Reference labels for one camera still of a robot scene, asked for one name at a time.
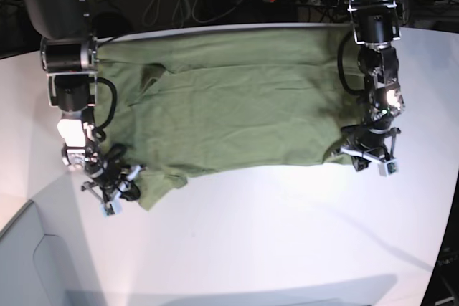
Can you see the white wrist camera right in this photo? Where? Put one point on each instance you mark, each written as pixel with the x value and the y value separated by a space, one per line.
pixel 111 208

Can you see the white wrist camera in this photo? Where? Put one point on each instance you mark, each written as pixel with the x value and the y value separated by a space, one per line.
pixel 388 168
pixel 111 208

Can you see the green T-shirt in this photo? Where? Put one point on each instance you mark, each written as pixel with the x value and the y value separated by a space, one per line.
pixel 199 104

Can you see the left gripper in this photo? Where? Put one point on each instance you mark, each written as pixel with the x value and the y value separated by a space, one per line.
pixel 368 143

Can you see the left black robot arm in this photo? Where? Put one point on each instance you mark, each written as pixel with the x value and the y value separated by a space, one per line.
pixel 374 28

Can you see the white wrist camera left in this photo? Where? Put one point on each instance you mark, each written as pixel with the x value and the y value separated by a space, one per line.
pixel 388 168

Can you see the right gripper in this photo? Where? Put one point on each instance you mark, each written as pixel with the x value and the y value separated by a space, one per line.
pixel 112 180

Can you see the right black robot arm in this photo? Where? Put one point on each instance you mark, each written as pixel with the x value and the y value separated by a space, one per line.
pixel 68 52

